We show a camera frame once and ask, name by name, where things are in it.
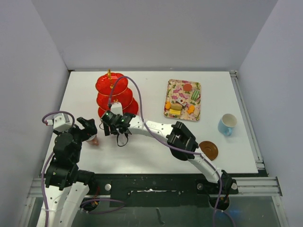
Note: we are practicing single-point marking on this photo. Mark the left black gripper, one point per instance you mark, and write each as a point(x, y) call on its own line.
point(89, 129)

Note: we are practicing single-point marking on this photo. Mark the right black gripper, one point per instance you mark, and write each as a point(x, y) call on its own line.
point(110, 130)

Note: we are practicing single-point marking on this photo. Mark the red three-tier cake stand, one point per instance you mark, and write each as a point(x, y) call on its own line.
point(122, 93)

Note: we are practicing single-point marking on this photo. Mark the floral serving tray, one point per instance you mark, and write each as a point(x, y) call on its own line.
point(183, 100)

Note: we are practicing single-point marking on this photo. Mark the brown saucer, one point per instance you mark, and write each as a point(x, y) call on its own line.
point(209, 149)

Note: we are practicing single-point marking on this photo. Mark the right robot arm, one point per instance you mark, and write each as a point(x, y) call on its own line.
point(177, 137)

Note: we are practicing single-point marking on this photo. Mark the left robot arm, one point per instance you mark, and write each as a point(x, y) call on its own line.
point(63, 184)

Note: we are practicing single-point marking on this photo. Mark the orange cookie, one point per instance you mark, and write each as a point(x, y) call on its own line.
point(167, 105)

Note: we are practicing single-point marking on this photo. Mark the yellow layered cake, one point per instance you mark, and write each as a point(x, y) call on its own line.
point(174, 112)

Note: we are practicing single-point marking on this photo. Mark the brown bread roll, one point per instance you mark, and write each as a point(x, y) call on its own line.
point(176, 106)

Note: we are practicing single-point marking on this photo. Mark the chocolate cake slice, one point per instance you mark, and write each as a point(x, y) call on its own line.
point(181, 102)

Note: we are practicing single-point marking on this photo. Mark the orange fish biscuit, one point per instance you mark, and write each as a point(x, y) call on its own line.
point(190, 109)

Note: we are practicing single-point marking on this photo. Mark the green striped cake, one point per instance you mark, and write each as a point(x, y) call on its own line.
point(195, 95)

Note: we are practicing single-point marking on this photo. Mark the blue mug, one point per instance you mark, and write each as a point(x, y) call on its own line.
point(226, 124)

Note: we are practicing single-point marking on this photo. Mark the pink handled white cup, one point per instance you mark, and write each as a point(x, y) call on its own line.
point(93, 140)

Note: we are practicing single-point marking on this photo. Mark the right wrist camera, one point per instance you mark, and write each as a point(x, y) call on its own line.
point(116, 108)

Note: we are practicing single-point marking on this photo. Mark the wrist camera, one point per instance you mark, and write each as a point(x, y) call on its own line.
point(60, 122)
point(116, 108)

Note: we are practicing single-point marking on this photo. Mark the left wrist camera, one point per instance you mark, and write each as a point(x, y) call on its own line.
point(60, 122)

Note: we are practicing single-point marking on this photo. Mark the black base frame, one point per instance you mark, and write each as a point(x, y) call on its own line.
point(158, 190)

